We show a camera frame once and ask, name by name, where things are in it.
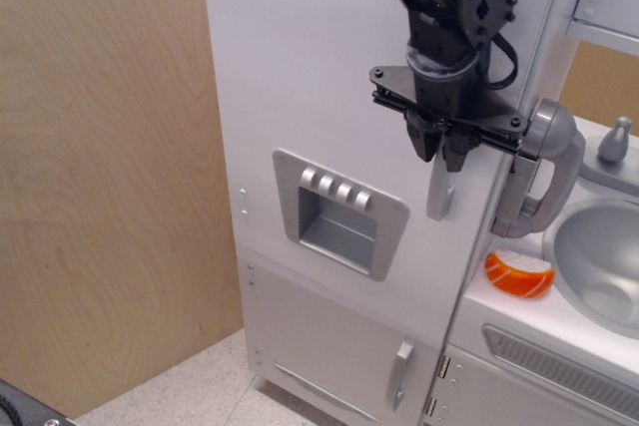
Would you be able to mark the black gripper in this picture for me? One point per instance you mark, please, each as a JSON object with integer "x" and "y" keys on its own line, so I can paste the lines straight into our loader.
{"x": 460, "y": 110}

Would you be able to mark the silver fridge door handle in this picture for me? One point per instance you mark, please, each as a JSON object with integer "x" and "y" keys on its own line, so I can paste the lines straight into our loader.
{"x": 441, "y": 190}

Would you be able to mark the white toy fridge door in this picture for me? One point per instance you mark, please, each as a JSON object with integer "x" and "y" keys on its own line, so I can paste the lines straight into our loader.
{"x": 294, "y": 75}

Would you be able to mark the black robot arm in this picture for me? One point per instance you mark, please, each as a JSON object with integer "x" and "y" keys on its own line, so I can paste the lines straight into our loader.
{"x": 446, "y": 36}

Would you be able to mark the grey toy telephone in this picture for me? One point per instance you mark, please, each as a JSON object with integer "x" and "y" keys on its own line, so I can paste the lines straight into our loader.
{"x": 542, "y": 175}

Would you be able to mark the silver ice dispenser panel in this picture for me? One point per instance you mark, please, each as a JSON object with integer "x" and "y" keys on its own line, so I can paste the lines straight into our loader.
{"x": 338, "y": 217}

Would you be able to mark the orange salmon sushi toy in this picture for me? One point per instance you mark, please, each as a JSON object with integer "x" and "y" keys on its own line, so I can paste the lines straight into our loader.
{"x": 518, "y": 274}

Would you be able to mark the grey toy faucet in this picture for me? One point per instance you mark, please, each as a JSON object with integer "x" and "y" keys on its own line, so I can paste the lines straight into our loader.
{"x": 610, "y": 161}

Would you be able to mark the silver toy sink basin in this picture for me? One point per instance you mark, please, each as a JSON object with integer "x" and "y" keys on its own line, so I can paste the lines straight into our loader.
{"x": 593, "y": 248}

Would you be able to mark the brass cabinet hinge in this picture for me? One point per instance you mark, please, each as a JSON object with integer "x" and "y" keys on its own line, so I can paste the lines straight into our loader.
{"x": 430, "y": 407}
{"x": 443, "y": 366}

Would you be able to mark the white lower freezer door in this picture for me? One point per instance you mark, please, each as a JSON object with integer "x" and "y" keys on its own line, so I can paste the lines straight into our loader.
{"x": 326, "y": 349}

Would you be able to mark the brass lower cabinet hinge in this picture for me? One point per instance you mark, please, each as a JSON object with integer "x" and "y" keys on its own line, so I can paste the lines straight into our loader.
{"x": 430, "y": 407}

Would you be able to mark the grey oven vent panel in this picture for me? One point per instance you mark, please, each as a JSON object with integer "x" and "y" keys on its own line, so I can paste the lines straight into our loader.
{"x": 596, "y": 387}

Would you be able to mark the black device corner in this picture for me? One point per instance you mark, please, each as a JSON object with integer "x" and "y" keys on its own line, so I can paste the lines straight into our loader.
{"x": 19, "y": 408}

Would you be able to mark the silver freezer door handle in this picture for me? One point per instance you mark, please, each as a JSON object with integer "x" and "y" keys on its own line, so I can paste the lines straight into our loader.
{"x": 395, "y": 391}

